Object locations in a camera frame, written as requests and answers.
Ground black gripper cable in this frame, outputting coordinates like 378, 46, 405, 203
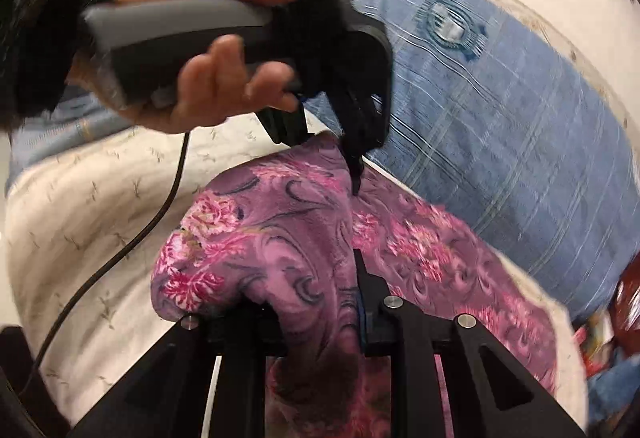
16, 129, 192, 399

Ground purple floral shirt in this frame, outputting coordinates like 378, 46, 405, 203
151, 133, 556, 437

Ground dark red plastic bag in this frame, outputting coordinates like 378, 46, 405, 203
610, 255, 640, 356

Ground person's left hand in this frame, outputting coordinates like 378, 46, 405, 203
67, 0, 307, 134

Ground cream leaf-print blanket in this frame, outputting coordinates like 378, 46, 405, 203
6, 115, 588, 426

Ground blue denim jeans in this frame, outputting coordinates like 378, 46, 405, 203
588, 354, 640, 425

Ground blue plaid pillow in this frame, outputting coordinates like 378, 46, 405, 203
352, 0, 639, 320

